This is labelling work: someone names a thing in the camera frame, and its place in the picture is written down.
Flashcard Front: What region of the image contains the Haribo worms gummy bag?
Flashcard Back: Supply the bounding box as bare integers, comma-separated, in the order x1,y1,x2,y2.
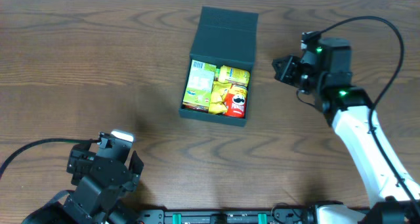
183,68,221,113

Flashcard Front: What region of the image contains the red Pringles can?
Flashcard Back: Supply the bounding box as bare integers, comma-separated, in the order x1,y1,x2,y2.
224,85,247,118

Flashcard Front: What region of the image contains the yellow Mentos bottle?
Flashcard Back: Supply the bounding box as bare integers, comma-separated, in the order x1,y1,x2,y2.
217,66,250,87

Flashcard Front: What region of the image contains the black gift box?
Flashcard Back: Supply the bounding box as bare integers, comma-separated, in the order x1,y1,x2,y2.
179,7,258,126

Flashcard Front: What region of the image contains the green snack carton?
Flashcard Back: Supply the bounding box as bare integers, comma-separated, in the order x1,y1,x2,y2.
182,59,217,110

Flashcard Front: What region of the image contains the yellow candy wrapper pack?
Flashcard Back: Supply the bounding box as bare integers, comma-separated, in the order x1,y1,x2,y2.
209,81,232,114

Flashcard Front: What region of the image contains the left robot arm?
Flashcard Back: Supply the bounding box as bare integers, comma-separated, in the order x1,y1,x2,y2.
23,130,144,223

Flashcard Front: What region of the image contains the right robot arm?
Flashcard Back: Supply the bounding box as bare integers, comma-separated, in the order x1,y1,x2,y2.
272,37,419,223

